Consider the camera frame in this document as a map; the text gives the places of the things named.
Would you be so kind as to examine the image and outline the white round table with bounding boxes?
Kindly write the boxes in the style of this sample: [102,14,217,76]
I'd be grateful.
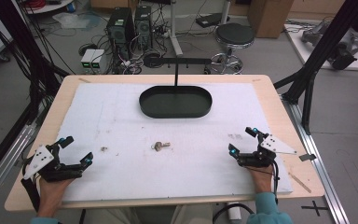
[23,0,76,15]

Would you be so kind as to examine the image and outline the brown cardboard box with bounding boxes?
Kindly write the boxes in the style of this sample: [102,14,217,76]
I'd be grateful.
[247,0,295,39]

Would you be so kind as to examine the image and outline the thin wooden stick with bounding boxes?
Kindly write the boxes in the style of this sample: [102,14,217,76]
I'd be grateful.
[287,172,312,194]

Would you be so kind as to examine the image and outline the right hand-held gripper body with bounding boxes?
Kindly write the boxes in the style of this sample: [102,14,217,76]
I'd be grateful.
[238,132,297,169]

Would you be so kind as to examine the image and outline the black round stool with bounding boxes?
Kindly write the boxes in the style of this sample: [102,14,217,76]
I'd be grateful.
[210,22,256,76]

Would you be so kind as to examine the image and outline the black floor cable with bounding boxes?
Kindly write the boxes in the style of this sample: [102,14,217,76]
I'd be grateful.
[212,202,255,224]

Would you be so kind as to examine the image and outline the tangle of cables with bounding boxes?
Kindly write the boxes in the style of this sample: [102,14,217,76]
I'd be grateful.
[110,36,169,76]

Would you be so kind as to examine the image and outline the large black computer tower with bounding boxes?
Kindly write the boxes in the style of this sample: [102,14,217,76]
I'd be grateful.
[106,7,136,61]

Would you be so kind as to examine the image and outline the small black tag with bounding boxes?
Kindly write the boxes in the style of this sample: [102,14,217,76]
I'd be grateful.
[298,153,318,162]

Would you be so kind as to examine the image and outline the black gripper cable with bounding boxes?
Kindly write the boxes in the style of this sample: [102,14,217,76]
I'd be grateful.
[244,160,281,205]

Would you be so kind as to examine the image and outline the white power supply box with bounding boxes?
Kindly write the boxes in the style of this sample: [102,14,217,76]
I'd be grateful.
[80,48,97,72]
[90,49,107,72]

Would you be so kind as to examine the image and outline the white desk leg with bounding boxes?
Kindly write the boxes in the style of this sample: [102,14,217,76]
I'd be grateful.
[167,0,185,58]

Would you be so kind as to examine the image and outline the small black computer tower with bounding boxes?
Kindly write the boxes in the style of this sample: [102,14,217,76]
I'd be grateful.
[133,5,153,51]

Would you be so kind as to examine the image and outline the flat black box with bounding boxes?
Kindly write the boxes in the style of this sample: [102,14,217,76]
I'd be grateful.
[195,12,231,29]

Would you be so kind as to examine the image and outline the black key stand with tray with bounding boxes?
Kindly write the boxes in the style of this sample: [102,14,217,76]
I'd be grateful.
[138,56,213,119]

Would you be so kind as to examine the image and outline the black metal frame with cables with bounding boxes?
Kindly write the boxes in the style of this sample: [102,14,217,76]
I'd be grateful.
[0,0,71,125]

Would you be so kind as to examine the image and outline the clear plastic sheet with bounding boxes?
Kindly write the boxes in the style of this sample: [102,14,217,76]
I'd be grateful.
[52,11,103,31]

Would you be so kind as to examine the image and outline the person's right hand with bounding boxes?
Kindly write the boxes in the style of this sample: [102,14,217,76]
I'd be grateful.
[249,164,276,196]

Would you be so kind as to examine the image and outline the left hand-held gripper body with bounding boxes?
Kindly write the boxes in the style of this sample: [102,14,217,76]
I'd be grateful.
[22,142,85,183]

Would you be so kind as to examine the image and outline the person's left hand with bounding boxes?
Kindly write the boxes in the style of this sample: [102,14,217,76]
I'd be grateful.
[36,177,76,218]

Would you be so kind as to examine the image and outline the black wrist strap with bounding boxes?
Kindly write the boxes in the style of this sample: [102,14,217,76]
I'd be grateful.
[20,176,42,213]

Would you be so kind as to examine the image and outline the white foam mat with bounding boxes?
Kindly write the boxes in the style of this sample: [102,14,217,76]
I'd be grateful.
[56,81,294,203]

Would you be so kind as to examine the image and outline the small metal bolt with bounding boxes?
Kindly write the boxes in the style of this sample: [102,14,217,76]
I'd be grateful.
[150,141,172,153]

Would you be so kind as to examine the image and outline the grey robot device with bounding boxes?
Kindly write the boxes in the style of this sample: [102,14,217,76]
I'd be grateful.
[300,21,358,71]

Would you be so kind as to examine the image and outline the person's legs in light pants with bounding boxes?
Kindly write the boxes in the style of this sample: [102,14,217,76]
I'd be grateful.
[83,204,214,224]

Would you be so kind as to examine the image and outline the aluminium rail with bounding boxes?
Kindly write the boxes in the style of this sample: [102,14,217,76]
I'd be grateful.
[0,123,39,214]
[280,94,351,224]

